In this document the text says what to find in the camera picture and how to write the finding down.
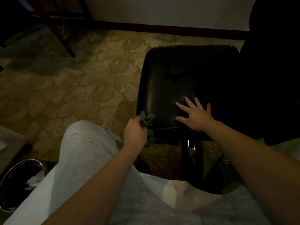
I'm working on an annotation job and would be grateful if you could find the black leather chair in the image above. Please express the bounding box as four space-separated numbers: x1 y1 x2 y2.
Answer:
136 0 300 195

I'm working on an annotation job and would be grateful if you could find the person's right hand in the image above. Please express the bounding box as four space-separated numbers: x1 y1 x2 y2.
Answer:
174 96 216 132

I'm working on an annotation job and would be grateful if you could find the dark red wooden table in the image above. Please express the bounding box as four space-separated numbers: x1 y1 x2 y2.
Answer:
16 0 94 58

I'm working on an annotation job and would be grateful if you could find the person's left hand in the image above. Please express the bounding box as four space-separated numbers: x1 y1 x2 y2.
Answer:
123 116 148 154

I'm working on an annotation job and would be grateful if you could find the green cleaning cloth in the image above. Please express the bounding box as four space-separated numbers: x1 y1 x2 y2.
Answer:
137 111 156 148

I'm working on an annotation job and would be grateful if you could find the beige upholstered furniture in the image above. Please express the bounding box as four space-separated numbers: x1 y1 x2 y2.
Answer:
0 125 26 176

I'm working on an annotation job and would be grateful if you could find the white sneaker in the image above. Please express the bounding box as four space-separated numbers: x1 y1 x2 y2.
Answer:
211 154 243 193

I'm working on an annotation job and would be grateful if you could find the dark red baseboard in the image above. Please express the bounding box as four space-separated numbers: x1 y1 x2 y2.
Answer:
91 20 250 41

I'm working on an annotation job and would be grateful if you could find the person's left forearm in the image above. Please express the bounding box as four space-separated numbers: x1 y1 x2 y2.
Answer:
42 147 141 225

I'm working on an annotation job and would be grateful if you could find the person's right forearm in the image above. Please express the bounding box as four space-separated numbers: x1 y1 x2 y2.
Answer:
206 120 300 225

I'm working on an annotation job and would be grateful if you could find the white crumpled tissue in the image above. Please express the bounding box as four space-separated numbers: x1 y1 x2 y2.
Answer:
24 170 45 191

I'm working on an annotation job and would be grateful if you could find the metal trash bin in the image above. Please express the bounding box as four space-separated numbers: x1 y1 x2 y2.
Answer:
0 158 48 213

